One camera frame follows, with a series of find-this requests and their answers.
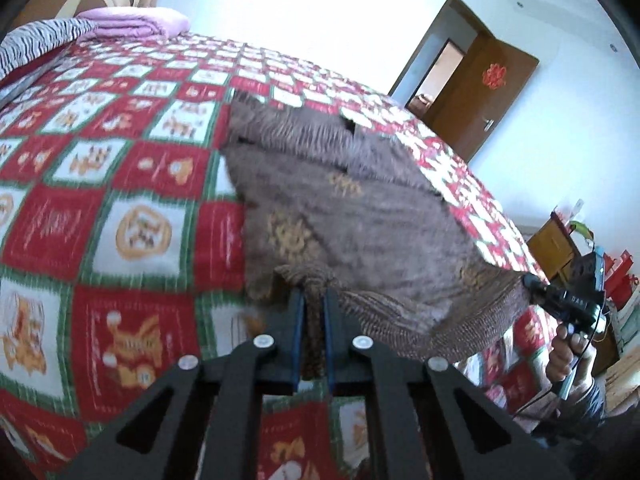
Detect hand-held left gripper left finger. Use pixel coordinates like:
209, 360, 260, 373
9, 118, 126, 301
60, 290, 306, 480

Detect brown knitted sun-pattern sweater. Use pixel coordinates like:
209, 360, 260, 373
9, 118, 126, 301
220, 90, 531, 381

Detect brown door frame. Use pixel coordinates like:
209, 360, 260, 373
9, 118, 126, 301
389, 0, 496, 111

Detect folded purple blanket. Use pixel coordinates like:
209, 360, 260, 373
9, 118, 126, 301
75, 6, 191, 41

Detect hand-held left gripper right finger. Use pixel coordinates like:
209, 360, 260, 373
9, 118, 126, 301
322, 287, 576, 480

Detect striped pillow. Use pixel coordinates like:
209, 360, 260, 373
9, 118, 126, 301
0, 17, 98, 81

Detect red checkered cartoon bedspread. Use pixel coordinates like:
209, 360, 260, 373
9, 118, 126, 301
0, 32, 556, 480

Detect brown wooden door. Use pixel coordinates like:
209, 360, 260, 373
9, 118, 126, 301
425, 34, 540, 163

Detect red paper door decoration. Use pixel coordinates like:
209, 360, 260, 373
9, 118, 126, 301
481, 62, 508, 87

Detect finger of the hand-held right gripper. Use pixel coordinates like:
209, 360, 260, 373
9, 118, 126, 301
522, 274, 552, 307

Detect person's right hand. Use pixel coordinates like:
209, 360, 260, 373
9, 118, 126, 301
545, 325, 598, 402

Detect person's right forearm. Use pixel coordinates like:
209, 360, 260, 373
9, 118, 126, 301
550, 377, 608, 433

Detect red paper bags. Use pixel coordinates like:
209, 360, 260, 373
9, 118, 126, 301
602, 252, 640, 311

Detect wooden cabinet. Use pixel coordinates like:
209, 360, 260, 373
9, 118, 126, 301
527, 212, 621, 376

